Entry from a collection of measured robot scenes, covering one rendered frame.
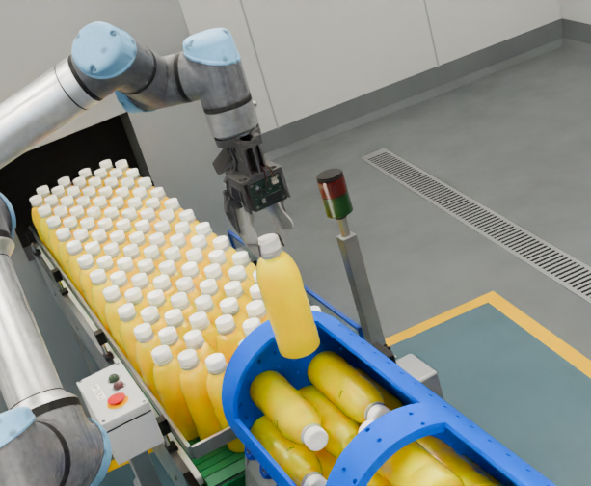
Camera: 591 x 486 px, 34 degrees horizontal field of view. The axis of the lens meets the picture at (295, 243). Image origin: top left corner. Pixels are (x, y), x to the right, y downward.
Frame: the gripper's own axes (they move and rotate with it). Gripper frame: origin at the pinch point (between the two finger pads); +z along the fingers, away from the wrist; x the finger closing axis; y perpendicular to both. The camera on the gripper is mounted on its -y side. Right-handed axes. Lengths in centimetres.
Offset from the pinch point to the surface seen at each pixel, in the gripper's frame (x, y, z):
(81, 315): -21, -120, 50
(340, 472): -9.6, 30.4, 23.6
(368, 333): 35, -54, 57
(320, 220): 126, -300, 136
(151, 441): -26, -28, 40
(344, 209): 36, -52, 24
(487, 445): 7.8, 42.2, 22.3
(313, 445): -6.2, 10.1, 32.0
